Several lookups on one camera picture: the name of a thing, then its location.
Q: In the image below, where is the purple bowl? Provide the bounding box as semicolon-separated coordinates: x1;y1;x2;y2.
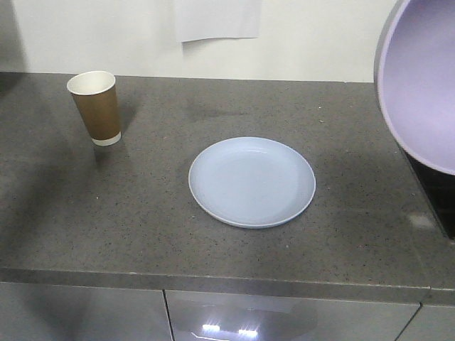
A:
374;1;454;175

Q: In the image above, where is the light blue plate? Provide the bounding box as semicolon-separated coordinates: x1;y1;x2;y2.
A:
188;136;316;229

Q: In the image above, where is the brown paper cup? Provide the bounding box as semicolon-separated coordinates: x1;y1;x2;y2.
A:
67;70;122;146

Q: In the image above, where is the grey cabinet door pair right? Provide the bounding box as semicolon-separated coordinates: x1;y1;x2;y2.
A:
165;291;419;340

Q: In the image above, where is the grey cabinet door pair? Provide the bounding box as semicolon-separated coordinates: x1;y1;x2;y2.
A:
165;291;419;340
1;282;172;340

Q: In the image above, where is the white paper sheet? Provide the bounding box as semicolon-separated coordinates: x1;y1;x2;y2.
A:
173;0;262;43

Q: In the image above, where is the black induction cooktop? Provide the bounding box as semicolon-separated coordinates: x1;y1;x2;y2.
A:
399;147;455;241

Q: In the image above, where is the grey cabinet door pair left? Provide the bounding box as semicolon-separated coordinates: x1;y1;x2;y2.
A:
1;282;172;340

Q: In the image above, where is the grey drawer front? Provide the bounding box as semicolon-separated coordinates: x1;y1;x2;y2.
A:
398;305;455;341

